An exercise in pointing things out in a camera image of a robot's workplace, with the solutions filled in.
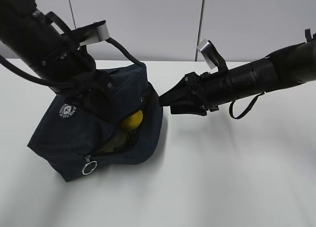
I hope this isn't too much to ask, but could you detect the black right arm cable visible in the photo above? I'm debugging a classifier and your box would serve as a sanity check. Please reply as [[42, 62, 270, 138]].
[[229, 91, 266, 119]]

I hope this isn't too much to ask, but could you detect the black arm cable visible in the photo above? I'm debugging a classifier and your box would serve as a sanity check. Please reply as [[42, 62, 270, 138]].
[[0, 55, 75, 86], [229, 91, 266, 119]]

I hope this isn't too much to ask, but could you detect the dark blue lunch bag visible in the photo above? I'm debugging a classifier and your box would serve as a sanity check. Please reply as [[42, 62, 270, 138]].
[[27, 37, 164, 183]]

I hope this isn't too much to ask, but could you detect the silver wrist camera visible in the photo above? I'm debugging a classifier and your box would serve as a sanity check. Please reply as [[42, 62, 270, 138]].
[[197, 39, 228, 72], [71, 20, 110, 46]]

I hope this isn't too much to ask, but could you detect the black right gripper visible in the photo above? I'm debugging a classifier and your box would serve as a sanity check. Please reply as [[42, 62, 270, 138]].
[[159, 72, 231, 116]]

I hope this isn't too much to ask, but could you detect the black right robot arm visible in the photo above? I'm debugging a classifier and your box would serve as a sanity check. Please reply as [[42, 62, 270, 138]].
[[159, 29, 316, 119]]

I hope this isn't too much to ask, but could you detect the yellow lemon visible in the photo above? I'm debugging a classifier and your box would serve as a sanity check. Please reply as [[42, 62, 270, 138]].
[[120, 110, 143, 131]]

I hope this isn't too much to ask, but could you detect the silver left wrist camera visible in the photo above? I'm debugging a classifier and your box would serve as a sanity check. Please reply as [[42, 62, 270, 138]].
[[71, 20, 110, 46]]

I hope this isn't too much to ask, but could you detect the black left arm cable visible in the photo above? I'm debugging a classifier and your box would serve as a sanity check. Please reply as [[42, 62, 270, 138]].
[[0, 55, 75, 86]]

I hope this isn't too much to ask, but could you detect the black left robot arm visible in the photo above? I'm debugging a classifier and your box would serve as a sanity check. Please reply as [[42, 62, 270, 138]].
[[0, 0, 121, 124]]

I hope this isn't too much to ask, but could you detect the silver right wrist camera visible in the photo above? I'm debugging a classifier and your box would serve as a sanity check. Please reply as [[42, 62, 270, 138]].
[[197, 39, 228, 72]]

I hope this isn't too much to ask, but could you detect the green lid glass container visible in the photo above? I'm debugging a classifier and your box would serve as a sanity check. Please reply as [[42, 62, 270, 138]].
[[95, 129, 135, 155]]

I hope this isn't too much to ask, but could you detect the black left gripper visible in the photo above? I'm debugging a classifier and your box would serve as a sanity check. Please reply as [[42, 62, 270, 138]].
[[41, 49, 123, 123]]

